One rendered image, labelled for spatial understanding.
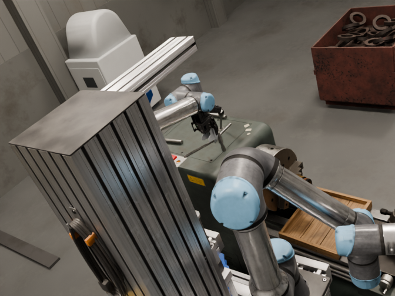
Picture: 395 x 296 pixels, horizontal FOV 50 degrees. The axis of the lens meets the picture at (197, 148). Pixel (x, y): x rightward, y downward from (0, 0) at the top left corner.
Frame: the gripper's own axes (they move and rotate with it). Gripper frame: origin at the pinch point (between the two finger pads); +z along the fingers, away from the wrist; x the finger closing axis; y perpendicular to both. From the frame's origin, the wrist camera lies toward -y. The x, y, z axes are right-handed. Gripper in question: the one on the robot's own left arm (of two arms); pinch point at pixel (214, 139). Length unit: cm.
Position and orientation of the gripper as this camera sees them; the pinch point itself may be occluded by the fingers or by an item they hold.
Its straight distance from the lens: 203.3
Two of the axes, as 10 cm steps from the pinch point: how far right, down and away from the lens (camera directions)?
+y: -6.3, 5.8, -5.2
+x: 7.2, 1.7, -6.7
